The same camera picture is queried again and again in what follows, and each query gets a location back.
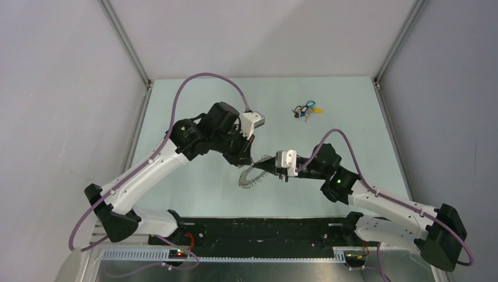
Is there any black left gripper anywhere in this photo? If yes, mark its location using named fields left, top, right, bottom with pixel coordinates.
left=211, top=125, right=254, bottom=166

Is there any large metal keyring disc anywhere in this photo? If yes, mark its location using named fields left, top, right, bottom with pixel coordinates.
left=238, top=155, right=271, bottom=189

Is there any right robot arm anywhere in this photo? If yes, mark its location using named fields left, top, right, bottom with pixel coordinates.
left=254, top=143, right=467, bottom=272

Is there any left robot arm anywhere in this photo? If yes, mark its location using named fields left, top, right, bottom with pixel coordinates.
left=85, top=102, right=265, bottom=245

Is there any bunch of coloured keys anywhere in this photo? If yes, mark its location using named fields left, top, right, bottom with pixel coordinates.
left=292, top=100, right=324, bottom=122

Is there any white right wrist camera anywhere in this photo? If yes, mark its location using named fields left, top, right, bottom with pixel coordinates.
left=275, top=150, right=297, bottom=172

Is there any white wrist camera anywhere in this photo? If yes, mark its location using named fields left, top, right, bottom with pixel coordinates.
left=275, top=150, right=297, bottom=172
left=239, top=112, right=265, bottom=139

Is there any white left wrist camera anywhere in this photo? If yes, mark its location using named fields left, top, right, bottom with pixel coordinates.
left=239, top=112, right=265, bottom=139

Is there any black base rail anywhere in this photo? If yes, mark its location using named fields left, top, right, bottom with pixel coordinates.
left=167, top=217, right=377, bottom=258

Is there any white slotted cable duct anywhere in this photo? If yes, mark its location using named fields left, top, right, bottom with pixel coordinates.
left=100, top=247, right=366, bottom=263

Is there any left aluminium frame post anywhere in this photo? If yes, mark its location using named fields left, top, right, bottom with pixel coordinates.
left=97, top=0, right=152, bottom=89

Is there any aluminium frame post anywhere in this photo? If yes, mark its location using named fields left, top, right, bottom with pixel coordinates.
left=373, top=0, right=429, bottom=90
left=97, top=0, right=152, bottom=89

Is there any right aluminium frame post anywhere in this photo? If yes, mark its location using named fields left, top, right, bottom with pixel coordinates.
left=373, top=0, right=429, bottom=90

